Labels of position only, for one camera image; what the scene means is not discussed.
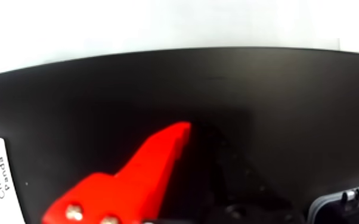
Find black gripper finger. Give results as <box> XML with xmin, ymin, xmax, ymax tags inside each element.
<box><xmin>194</xmin><ymin>123</ymin><xmax>300</xmax><ymax>224</ymax></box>

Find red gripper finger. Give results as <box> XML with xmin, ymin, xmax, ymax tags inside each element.
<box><xmin>41</xmin><ymin>121</ymin><xmax>193</xmax><ymax>224</ymax></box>

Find black plastic case metal latches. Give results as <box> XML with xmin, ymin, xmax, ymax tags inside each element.
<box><xmin>307</xmin><ymin>181</ymin><xmax>359</xmax><ymax>224</ymax></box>

